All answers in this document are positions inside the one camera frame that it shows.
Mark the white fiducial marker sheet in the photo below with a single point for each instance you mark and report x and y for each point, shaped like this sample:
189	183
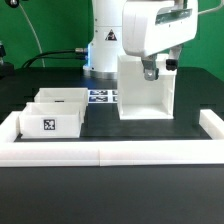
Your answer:
102	96

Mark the white front drawer tray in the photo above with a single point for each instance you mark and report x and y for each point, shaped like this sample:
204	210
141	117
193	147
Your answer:
52	120

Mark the white U-shaped border frame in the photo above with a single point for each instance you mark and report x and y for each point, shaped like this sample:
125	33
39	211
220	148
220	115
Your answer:
116	153

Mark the white drawer tray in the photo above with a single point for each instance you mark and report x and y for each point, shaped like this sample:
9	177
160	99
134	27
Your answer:
62	95
52	120

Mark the white drawer cabinet box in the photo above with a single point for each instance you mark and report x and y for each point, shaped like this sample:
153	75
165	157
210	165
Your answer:
139	98

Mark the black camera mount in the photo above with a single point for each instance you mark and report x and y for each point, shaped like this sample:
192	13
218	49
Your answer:
6	68

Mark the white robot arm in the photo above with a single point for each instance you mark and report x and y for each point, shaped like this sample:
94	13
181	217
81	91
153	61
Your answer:
106	44

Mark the white rear drawer tray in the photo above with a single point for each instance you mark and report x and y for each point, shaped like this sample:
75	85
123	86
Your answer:
62	95

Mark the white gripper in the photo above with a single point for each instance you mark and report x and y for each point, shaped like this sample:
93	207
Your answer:
151	26

